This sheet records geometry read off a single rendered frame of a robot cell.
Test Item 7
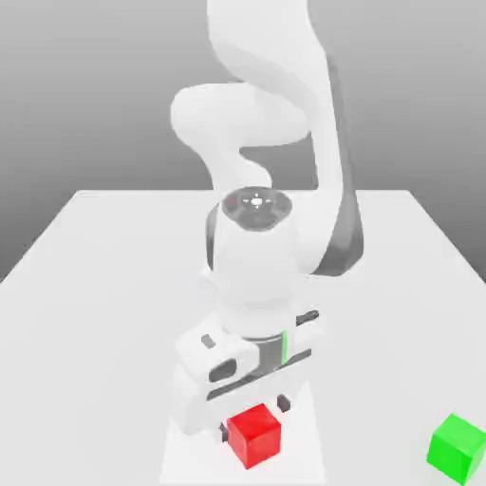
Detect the small red cube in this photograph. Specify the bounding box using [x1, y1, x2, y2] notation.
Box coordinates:
[226, 402, 283, 471]

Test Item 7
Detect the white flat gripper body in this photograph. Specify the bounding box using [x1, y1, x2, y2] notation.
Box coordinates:
[171, 346, 319, 437]

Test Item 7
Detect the small green cube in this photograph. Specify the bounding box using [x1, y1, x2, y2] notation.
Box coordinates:
[425, 412, 486, 486]

